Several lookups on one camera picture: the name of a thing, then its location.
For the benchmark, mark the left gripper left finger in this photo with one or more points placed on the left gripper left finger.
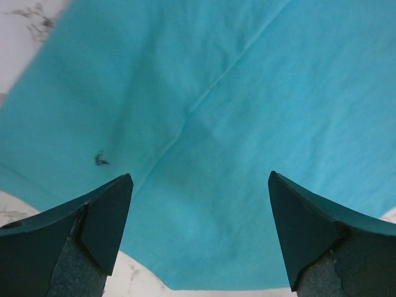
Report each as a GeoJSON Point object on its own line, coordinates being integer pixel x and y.
{"type": "Point", "coordinates": [68, 250]}

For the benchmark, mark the turquoise t shirt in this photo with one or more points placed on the turquoise t shirt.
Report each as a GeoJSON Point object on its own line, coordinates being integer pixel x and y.
{"type": "Point", "coordinates": [199, 101]}

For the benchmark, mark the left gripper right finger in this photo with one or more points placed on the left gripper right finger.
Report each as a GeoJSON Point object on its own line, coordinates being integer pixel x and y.
{"type": "Point", "coordinates": [329, 249]}

